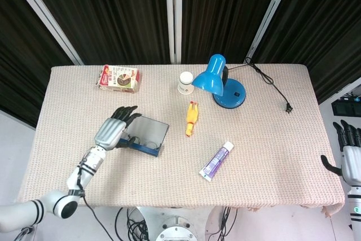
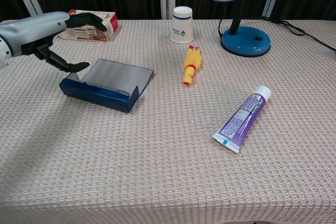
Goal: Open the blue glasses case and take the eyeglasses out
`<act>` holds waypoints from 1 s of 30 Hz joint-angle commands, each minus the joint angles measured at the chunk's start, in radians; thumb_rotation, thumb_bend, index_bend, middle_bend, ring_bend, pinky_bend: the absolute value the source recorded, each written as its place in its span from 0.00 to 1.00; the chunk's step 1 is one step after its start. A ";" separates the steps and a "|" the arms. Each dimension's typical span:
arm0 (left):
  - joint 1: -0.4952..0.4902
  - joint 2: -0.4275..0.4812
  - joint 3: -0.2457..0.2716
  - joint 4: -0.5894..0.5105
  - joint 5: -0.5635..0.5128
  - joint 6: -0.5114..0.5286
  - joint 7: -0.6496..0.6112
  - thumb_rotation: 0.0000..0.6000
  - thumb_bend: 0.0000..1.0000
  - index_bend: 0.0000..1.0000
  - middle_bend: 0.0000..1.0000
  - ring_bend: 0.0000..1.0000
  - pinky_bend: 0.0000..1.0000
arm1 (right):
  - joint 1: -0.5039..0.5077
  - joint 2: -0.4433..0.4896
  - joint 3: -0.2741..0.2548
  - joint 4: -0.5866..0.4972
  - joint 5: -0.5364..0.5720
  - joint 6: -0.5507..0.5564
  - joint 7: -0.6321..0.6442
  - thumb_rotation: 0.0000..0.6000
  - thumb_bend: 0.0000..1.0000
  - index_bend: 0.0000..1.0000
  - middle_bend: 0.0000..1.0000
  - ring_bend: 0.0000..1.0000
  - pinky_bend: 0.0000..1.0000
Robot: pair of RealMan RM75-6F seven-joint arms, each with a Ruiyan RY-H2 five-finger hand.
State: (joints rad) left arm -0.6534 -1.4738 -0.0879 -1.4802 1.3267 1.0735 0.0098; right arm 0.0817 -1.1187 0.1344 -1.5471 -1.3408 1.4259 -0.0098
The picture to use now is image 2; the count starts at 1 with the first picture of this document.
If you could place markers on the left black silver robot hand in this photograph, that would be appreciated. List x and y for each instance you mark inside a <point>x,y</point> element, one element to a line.
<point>34,32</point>

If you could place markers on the blue glasses case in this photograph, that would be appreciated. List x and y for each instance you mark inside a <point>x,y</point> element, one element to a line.
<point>115,75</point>

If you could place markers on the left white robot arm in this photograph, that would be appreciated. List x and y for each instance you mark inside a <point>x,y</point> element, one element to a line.
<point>3,53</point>

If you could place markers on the beige waffle-weave tablecloth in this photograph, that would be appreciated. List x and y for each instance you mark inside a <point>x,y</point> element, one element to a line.
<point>157,169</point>

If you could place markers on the red white food carton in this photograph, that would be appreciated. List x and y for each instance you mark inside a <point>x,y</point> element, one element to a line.
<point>107,28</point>

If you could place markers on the white paper cup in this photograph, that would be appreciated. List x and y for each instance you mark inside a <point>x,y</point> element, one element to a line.
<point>181,28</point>

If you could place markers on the yellow rubber chicken toy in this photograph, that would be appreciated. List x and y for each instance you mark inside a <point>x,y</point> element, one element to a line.
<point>192,62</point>

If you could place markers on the blue desk lamp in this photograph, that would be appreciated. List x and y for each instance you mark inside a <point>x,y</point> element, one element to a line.
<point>244,41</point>

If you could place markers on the purple white toothpaste tube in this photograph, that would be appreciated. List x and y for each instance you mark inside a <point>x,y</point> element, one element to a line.
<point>241,120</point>

